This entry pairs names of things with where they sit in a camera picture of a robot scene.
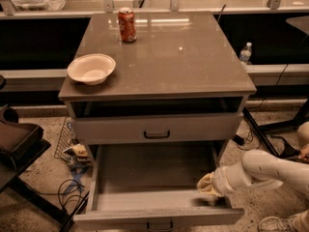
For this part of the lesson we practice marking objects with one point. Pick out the grey drawer cabinet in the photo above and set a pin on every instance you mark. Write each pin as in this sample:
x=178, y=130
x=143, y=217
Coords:
x=180, y=64

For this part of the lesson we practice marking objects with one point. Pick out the grey top drawer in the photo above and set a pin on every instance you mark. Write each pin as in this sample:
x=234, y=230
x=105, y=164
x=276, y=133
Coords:
x=149, y=129

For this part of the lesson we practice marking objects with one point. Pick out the black floor stand left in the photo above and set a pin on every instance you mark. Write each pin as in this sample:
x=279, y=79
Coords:
x=9, y=178

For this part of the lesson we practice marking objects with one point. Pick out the wire mesh basket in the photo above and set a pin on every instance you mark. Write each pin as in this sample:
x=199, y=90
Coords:
x=69, y=150

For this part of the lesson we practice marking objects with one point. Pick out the white sneaker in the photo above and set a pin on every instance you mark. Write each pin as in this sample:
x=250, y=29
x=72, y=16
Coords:
x=277, y=224

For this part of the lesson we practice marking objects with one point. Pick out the red soda can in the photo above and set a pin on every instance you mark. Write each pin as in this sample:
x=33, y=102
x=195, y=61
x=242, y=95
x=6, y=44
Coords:
x=126, y=24

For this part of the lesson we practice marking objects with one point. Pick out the clear plastic water bottle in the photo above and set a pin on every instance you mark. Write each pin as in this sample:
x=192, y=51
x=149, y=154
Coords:
x=245, y=53

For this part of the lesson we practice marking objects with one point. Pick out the black floor stand right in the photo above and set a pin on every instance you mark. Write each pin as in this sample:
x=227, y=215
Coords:
x=264, y=131

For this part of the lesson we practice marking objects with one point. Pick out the dark tray on left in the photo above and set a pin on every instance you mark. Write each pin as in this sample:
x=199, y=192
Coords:
x=16, y=138

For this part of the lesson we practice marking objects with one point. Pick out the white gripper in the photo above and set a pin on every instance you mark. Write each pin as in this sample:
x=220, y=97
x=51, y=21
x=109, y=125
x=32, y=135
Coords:
x=220, y=182

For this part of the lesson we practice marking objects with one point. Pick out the black floor stand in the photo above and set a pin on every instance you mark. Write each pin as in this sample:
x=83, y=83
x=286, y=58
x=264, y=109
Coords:
x=9, y=178
x=264, y=131

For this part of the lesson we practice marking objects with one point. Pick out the grey drawer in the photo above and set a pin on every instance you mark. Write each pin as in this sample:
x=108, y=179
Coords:
x=153, y=187
x=149, y=129

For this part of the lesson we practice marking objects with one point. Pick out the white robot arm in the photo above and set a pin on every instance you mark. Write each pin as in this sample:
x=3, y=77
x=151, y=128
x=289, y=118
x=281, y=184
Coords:
x=257, y=169

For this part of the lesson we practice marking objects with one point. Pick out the white bowl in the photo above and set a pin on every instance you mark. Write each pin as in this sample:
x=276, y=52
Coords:
x=91, y=69

